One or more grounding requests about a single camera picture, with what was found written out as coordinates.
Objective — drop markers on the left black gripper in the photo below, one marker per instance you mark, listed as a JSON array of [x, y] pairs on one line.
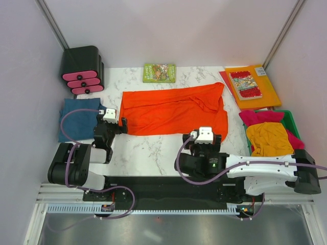
[[119, 129]]

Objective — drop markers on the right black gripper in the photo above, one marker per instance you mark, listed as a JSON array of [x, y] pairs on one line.
[[216, 147]]

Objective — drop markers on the orange t shirt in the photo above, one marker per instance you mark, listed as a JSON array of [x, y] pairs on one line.
[[175, 111]]

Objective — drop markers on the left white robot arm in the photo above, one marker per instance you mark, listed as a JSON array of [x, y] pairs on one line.
[[70, 165]]

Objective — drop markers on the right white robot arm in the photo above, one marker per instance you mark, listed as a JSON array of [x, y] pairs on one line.
[[200, 157]]

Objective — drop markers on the magenta t shirt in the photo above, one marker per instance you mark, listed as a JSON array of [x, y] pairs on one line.
[[260, 116]]

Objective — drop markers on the blue folded t shirt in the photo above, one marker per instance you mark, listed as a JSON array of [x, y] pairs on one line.
[[80, 125]]

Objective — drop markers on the yellow t shirt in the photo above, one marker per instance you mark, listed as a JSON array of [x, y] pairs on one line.
[[269, 139]]

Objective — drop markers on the red comic book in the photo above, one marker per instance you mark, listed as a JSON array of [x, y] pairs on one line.
[[245, 85]]

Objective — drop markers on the green paperback book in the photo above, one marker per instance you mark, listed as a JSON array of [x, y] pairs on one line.
[[159, 73]]

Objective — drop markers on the red folder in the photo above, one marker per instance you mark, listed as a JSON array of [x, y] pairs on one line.
[[225, 78]]

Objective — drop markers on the orange folder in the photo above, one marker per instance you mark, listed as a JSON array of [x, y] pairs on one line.
[[269, 98]]

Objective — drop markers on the green plastic bin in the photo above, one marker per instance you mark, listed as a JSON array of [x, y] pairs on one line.
[[291, 120]]

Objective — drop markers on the black pink drawer unit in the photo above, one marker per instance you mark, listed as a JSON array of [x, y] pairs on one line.
[[82, 70]]

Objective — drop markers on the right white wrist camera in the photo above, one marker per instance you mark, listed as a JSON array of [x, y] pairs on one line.
[[204, 135]]

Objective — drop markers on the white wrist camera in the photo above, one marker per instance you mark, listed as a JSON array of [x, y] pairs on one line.
[[204, 135], [108, 115]]

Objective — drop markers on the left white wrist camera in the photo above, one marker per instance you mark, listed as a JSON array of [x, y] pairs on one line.
[[108, 115]]

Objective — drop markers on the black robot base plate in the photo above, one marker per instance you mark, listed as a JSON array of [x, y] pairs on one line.
[[171, 194]]

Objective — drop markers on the white slotted cable duct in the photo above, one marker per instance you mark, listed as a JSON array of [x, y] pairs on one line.
[[105, 209]]

